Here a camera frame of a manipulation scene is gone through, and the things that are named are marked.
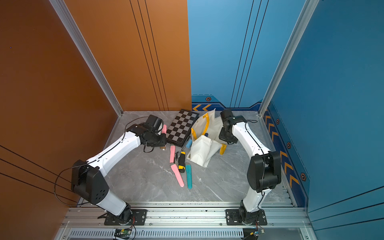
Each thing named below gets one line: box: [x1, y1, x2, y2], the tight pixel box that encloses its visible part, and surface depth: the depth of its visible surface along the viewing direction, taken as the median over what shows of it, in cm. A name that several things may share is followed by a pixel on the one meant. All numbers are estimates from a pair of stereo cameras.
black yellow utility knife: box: [178, 151, 186, 173], surface depth 93 cm
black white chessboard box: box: [166, 109, 200, 148], surface depth 108 cm
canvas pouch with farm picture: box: [186, 108, 227, 168], surface depth 91 cm
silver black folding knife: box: [175, 151, 181, 165], surface depth 96 cm
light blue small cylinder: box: [186, 139, 193, 149], surface depth 101 cm
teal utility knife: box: [185, 164, 193, 190], surface depth 88 cm
